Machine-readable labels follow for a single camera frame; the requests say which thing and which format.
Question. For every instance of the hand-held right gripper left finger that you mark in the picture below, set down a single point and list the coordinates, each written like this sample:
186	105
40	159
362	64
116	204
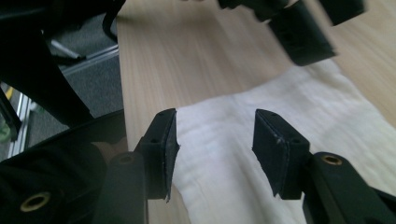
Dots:
158	155

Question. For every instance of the white towel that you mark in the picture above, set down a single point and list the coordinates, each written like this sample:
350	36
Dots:
224	124

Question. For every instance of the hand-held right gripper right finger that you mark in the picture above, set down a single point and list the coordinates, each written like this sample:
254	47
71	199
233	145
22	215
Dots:
280	152

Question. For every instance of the grey metal rail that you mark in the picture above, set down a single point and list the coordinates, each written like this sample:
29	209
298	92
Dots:
93	60

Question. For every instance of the aluminium frame bar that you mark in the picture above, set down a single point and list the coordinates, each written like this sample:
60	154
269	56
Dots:
20	118

